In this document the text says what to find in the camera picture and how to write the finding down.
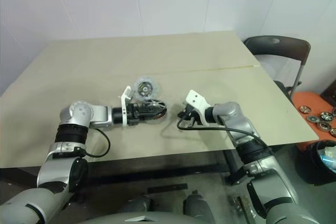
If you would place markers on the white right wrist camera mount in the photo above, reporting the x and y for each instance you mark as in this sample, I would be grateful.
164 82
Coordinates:
195 99

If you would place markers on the black table frame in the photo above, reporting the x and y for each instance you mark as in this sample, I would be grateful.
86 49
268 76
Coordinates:
157 170

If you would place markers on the black trash bin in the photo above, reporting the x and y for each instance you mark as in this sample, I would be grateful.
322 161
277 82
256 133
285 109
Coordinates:
315 166

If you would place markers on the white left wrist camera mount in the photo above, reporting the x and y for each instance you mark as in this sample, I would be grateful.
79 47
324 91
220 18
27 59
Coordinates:
125 108

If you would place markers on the white crumpled trash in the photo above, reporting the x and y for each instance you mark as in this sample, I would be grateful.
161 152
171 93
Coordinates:
330 151

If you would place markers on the orange stool seat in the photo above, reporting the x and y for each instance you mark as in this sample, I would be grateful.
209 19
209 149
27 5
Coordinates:
307 98

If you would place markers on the dark rounded grey shape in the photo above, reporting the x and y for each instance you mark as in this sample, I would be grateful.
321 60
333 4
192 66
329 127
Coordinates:
195 203
139 204

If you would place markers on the grey robot torso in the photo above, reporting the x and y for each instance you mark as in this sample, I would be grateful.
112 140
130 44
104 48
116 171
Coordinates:
162 220

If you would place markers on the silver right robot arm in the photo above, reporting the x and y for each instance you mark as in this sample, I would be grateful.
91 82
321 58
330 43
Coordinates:
236 119

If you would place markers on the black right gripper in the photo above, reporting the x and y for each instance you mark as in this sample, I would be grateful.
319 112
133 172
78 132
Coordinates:
191 116

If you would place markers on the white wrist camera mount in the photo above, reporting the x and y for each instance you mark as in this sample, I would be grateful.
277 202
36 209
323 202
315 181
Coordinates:
125 108
195 99

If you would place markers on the black folding chair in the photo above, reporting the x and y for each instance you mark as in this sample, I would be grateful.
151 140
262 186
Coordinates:
278 45

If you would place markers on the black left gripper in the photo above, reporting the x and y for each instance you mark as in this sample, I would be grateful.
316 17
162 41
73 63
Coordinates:
135 113

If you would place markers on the blue and white bottle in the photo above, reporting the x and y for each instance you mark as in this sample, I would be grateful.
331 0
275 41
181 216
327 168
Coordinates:
329 162

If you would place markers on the black flat floor strip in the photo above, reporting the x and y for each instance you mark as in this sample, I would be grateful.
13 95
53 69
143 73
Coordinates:
168 188

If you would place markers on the rusty metal floor bracket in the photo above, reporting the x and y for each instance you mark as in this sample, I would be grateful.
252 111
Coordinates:
240 207

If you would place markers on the round motor housing with rotor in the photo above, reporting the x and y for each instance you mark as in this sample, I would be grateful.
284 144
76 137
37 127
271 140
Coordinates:
157 122

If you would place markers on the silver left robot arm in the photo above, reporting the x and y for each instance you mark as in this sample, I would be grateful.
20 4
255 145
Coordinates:
76 113

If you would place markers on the small spoked rotor disc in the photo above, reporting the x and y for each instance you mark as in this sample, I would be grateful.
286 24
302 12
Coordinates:
324 125
312 118
333 132
306 109
334 111
326 116

